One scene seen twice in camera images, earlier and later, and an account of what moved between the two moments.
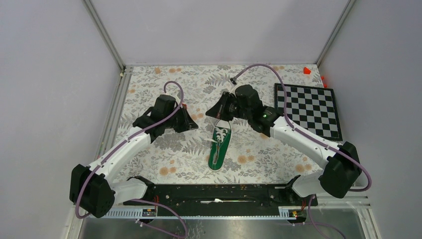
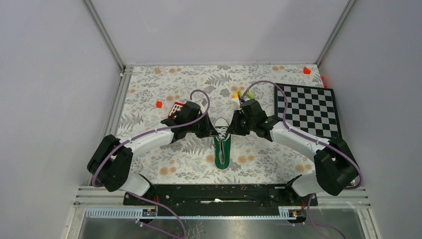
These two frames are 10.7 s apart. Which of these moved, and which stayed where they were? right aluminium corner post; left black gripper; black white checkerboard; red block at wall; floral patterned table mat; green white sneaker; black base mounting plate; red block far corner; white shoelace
Moved: green white sneaker; white shoelace; left black gripper
Stayed: red block far corner; black base mounting plate; floral patterned table mat; right aluminium corner post; red block at wall; black white checkerboard
